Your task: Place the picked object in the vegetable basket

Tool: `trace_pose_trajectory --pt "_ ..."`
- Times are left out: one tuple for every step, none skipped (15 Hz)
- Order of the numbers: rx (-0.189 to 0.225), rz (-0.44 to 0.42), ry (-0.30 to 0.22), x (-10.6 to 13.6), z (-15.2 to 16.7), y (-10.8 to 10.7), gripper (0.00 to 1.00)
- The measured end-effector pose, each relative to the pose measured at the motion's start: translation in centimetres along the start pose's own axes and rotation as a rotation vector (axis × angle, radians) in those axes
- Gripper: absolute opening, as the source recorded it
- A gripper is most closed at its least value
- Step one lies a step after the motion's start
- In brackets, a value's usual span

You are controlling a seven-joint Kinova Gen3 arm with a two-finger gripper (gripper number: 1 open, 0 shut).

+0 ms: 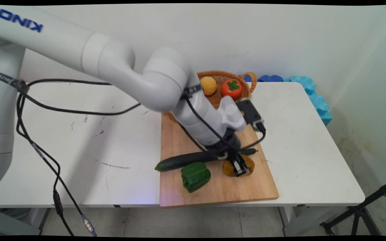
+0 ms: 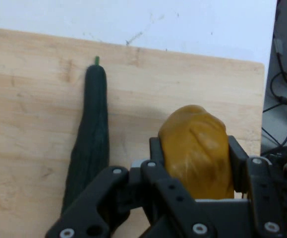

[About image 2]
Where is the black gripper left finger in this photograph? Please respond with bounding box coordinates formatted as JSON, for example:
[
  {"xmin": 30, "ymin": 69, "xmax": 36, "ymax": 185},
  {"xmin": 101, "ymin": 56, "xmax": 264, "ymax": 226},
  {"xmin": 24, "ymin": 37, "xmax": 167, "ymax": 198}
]
[{"xmin": 45, "ymin": 137, "xmax": 196, "ymax": 238}]

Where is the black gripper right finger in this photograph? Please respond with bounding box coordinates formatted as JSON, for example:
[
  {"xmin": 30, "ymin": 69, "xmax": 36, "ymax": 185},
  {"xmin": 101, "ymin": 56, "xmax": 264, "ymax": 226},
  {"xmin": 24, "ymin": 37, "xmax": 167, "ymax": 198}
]
[{"xmin": 228, "ymin": 135, "xmax": 287, "ymax": 238}]

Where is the yellow bell pepper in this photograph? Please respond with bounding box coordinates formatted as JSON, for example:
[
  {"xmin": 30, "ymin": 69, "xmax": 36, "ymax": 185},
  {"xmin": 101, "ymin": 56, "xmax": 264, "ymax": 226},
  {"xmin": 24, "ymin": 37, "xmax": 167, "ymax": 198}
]
[{"xmin": 158, "ymin": 104, "xmax": 235, "ymax": 200}]

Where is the long dark green cucumber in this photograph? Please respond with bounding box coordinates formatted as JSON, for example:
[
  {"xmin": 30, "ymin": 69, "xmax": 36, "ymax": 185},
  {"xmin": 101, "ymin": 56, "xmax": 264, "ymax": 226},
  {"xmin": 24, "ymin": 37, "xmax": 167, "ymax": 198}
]
[{"xmin": 60, "ymin": 56, "xmax": 111, "ymax": 219}]

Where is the wooden cutting board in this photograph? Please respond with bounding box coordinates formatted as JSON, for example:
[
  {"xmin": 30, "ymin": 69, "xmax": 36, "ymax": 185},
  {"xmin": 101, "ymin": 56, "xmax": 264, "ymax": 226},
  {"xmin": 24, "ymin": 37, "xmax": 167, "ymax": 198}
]
[{"xmin": 0, "ymin": 26, "xmax": 266, "ymax": 238}]

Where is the black cable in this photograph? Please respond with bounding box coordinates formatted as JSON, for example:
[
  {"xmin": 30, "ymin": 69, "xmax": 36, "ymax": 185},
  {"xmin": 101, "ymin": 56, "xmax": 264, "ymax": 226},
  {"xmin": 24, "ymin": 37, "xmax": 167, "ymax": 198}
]
[
  {"xmin": 269, "ymin": 71, "xmax": 287, "ymax": 106},
  {"xmin": 261, "ymin": 93, "xmax": 287, "ymax": 152}
]

